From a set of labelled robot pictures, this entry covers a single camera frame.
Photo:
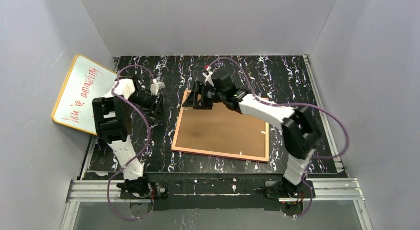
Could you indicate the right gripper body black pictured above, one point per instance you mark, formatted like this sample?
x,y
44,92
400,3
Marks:
x,y
199,95

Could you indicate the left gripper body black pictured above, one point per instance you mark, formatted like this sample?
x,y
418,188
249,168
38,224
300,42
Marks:
x,y
157,104

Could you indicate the brown backing board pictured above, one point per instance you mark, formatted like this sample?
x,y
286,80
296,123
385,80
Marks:
x,y
220,130

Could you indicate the pink wooden picture frame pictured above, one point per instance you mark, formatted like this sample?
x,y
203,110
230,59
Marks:
x,y
175,140

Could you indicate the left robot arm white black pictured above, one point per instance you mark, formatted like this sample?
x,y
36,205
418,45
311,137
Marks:
x,y
113,121

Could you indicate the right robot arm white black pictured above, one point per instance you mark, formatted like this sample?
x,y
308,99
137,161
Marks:
x,y
300,131

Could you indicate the yellow-framed whiteboard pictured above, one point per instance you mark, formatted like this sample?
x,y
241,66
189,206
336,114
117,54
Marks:
x,y
85,81

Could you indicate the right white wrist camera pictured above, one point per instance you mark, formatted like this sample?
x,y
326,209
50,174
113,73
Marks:
x,y
208,76

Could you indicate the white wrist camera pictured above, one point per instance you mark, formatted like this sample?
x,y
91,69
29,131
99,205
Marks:
x,y
156,86
208,76

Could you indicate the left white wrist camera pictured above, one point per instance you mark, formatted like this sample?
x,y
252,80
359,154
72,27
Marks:
x,y
156,86

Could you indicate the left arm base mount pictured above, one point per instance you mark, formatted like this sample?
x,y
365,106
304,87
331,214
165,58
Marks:
x,y
143,190

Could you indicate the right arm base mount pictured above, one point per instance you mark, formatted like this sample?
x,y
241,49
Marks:
x,y
288,190

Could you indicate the aluminium rail front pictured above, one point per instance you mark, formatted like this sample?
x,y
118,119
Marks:
x,y
220,191

